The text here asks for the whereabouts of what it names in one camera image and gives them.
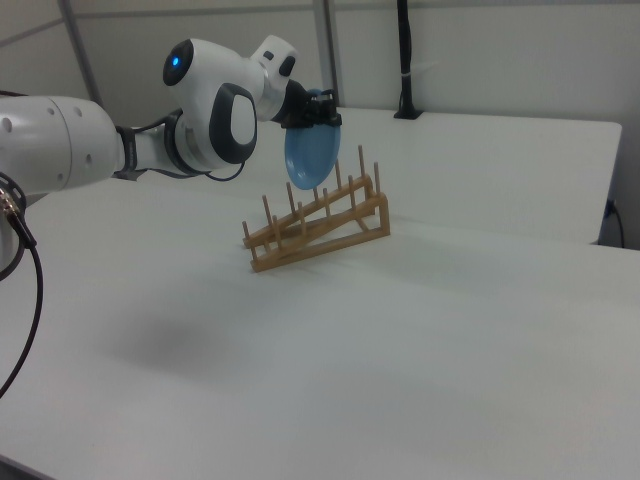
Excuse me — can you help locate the black pole with clamp base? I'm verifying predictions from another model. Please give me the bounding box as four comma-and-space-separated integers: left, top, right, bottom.
393, 0, 424, 121

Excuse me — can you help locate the wooden plate rack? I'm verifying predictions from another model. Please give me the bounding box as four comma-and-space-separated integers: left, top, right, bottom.
241, 144, 390, 274

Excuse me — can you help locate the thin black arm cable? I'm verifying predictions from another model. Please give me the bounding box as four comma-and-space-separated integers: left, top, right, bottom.
203, 158, 249, 182

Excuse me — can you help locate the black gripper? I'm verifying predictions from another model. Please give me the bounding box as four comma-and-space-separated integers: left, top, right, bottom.
271, 79, 344, 131

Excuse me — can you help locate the blue round plate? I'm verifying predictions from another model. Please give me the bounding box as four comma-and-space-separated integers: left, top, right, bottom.
283, 86, 344, 192

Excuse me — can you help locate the black cable at table edge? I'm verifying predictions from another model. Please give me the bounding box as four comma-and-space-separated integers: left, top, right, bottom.
606, 199, 627, 249

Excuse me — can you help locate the thick black base cable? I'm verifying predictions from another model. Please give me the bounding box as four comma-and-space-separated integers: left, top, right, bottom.
0, 172, 45, 401

